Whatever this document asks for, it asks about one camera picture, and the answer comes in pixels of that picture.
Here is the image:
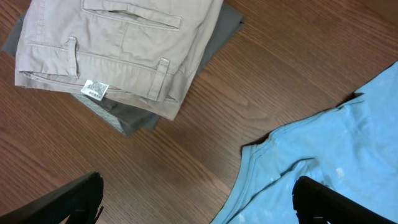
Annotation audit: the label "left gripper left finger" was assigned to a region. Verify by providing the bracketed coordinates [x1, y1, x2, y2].
[1, 172, 104, 224]

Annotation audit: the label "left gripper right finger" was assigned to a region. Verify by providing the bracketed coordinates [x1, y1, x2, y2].
[292, 176, 394, 224]

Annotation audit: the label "light blue t-shirt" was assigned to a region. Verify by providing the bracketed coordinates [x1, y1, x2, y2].
[214, 65, 397, 223]

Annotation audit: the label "folded grey garment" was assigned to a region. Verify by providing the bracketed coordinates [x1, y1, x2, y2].
[1, 2, 245, 138]

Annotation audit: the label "folded beige trousers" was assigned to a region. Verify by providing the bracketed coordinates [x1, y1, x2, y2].
[15, 0, 222, 120]

